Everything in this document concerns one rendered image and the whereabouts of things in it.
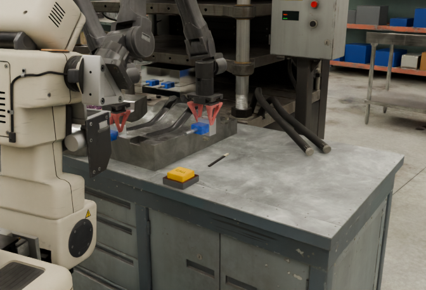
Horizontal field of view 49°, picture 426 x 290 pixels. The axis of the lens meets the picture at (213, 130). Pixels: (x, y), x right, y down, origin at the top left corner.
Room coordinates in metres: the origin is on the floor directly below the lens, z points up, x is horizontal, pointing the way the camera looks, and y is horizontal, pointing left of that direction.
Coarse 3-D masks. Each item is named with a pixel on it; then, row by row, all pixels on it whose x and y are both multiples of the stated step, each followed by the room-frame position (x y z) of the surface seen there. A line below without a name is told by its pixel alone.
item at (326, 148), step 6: (288, 120) 1.79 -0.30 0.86; (294, 120) 1.77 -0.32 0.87; (294, 126) 1.75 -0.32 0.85; (300, 126) 1.72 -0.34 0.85; (300, 132) 1.71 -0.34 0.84; (306, 132) 1.68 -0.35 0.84; (312, 132) 1.68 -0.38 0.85; (312, 138) 1.64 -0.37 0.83; (318, 138) 1.62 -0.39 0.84; (318, 144) 1.60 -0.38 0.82; (324, 144) 1.58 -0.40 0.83; (324, 150) 1.57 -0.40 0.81; (330, 150) 1.57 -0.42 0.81
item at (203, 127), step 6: (198, 120) 1.46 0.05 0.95; (204, 120) 1.45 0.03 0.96; (192, 126) 1.43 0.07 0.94; (198, 126) 1.41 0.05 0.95; (204, 126) 1.42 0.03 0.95; (210, 126) 1.44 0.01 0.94; (186, 132) 1.37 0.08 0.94; (192, 132) 1.39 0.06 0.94; (198, 132) 1.41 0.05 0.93; (204, 132) 1.42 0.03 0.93; (210, 132) 1.44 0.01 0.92
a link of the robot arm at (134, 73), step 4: (128, 64) 1.58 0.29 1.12; (132, 64) 1.59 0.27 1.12; (128, 68) 1.57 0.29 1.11; (132, 68) 1.58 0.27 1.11; (136, 68) 1.59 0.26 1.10; (128, 72) 1.55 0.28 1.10; (132, 72) 1.56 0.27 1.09; (136, 72) 1.57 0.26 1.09; (132, 76) 1.55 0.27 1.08; (136, 76) 1.56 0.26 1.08; (132, 80) 1.55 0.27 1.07; (136, 80) 1.57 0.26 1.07
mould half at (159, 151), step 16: (176, 112) 1.70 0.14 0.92; (144, 128) 1.60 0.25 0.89; (160, 128) 1.60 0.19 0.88; (224, 128) 1.73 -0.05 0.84; (112, 144) 1.51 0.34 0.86; (128, 144) 1.46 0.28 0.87; (144, 144) 1.42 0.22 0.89; (160, 144) 1.43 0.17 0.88; (176, 144) 1.49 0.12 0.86; (192, 144) 1.56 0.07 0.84; (208, 144) 1.64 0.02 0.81; (128, 160) 1.47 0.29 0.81; (144, 160) 1.43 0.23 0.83; (160, 160) 1.42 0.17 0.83; (176, 160) 1.49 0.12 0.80
